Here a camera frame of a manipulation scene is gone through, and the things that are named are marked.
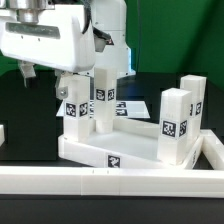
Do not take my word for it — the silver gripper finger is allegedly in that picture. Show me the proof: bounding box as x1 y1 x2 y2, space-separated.
55 71 72 100
18 60 36 87

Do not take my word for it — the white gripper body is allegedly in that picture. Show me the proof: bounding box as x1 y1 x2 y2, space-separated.
0 4 95 72

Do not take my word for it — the white block left edge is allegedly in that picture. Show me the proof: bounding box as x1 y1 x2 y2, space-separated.
0 125 5 146

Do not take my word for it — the white fiducial marker sheet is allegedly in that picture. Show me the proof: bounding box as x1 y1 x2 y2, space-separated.
56 100 150 118

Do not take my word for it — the white front fence bar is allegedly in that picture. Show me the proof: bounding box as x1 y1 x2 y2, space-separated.
0 166 224 198

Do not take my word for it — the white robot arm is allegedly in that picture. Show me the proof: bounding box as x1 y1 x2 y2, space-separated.
0 0 134 80

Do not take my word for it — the white desk top tray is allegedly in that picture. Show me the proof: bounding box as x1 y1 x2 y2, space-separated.
58 118 203 169

